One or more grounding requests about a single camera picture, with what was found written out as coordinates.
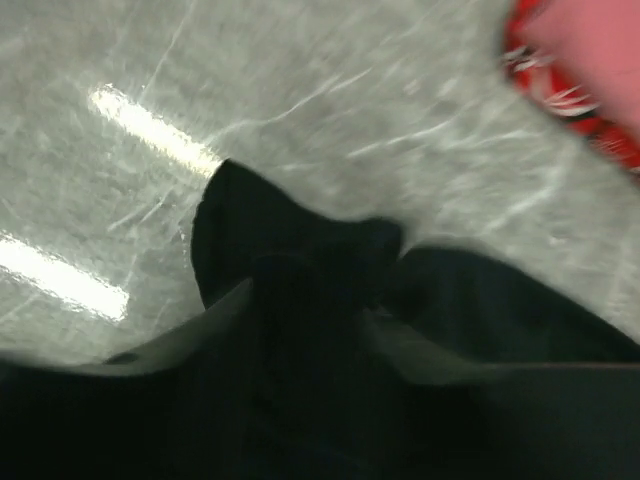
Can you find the black t shirt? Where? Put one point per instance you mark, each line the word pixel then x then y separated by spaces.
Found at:
pixel 326 350

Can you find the folded red patterned t shirt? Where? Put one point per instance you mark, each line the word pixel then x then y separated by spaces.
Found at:
pixel 540 78

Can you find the folded pink t shirt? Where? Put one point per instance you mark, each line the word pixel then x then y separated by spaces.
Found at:
pixel 595 42

